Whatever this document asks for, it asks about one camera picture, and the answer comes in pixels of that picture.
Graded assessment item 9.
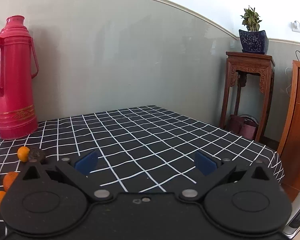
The dark brown round fruit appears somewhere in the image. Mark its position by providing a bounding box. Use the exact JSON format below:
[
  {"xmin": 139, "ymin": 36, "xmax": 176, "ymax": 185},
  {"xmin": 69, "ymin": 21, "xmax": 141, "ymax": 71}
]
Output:
[{"xmin": 28, "ymin": 148, "xmax": 46, "ymax": 163}]

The small orange kumquat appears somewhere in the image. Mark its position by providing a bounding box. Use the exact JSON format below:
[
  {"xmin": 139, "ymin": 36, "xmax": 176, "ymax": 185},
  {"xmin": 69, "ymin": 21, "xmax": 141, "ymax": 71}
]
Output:
[{"xmin": 17, "ymin": 146, "xmax": 30, "ymax": 163}]

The large orange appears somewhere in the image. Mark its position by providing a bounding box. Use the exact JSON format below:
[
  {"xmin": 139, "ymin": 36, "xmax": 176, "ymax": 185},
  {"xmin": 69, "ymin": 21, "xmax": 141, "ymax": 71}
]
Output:
[{"xmin": 3, "ymin": 171, "xmax": 18, "ymax": 192}]

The pink bag under stand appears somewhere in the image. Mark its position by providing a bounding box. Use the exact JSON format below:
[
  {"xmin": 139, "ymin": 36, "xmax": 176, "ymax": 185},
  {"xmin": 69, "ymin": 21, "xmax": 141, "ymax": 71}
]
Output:
[{"xmin": 226, "ymin": 114, "xmax": 258, "ymax": 140}]

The black white checkered tablecloth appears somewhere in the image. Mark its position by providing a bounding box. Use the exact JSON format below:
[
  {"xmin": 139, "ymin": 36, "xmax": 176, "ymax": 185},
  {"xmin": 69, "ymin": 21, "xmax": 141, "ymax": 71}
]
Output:
[{"xmin": 0, "ymin": 104, "xmax": 285, "ymax": 230}]

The wooden cabinet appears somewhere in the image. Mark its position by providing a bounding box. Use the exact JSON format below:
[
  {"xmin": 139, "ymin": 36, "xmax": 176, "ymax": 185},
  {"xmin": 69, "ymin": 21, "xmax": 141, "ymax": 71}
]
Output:
[{"xmin": 278, "ymin": 60, "xmax": 300, "ymax": 201}]

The carved wooden plant stand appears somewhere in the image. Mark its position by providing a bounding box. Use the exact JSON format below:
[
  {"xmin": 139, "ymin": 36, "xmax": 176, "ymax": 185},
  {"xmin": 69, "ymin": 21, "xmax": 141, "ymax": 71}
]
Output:
[{"xmin": 219, "ymin": 51, "xmax": 275, "ymax": 142}]

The red thermos flask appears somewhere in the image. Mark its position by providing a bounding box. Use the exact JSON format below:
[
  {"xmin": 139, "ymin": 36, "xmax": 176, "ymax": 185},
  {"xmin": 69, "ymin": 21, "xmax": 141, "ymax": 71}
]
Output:
[{"xmin": 0, "ymin": 15, "xmax": 39, "ymax": 140}]

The blue patterned flower pot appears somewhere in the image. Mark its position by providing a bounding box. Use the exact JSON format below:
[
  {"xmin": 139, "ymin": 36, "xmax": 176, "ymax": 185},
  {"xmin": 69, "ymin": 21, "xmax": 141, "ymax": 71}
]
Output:
[{"xmin": 239, "ymin": 30, "xmax": 269, "ymax": 55}]

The green potted plant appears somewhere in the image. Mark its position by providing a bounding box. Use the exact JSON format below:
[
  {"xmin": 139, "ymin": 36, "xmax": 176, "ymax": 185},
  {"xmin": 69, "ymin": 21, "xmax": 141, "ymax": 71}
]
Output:
[{"xmin": 241, "ymin": 6, "xmax": 262, "ymax": 32}]

